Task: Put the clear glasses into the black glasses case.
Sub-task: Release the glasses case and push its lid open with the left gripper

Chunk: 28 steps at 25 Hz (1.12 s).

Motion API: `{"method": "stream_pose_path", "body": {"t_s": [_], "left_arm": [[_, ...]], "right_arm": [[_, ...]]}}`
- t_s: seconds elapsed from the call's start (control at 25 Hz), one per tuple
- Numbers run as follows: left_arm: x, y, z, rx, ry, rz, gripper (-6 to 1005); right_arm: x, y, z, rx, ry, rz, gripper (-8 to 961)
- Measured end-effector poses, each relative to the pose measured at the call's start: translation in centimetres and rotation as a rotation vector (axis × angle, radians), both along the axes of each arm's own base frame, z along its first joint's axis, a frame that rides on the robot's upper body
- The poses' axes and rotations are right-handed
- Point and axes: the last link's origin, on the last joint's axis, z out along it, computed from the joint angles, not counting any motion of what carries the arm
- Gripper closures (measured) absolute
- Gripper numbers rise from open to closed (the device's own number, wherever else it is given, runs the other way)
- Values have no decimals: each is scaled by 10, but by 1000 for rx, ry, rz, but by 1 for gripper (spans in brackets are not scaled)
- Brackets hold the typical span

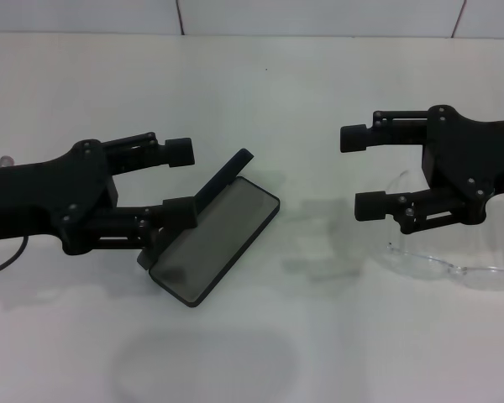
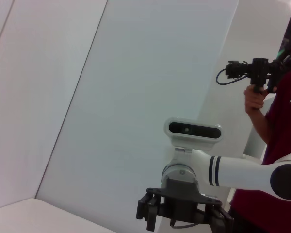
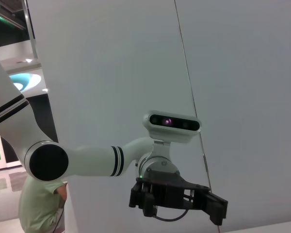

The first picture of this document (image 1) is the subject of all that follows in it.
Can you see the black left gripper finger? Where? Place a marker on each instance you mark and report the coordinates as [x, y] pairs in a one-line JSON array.
[[178, 212], [178, 152]]

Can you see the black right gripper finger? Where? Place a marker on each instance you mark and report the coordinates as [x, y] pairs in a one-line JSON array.
[[355, 138], [369, 205]]

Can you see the clear transparent glasses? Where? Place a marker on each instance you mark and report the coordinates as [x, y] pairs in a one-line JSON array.
[[424, 260]]

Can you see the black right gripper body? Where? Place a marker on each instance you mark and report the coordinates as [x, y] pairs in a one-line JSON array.
[[466, 155]]

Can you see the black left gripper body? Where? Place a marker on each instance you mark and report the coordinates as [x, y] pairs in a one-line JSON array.
[[46, 197]]

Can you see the black glasses case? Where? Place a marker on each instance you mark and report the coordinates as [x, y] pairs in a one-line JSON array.
[[218, 235]]

